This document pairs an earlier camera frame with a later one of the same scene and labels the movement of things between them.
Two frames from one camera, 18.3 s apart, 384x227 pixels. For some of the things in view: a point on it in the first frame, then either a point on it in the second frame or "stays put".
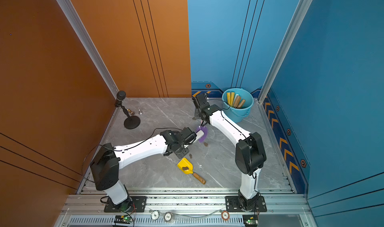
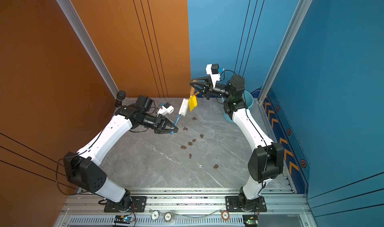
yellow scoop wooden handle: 185,162 -> 193,98
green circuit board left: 124,219 stays put
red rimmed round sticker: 225,215 stays put
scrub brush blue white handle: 199,134 -> 183,110
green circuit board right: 250,220 stays put
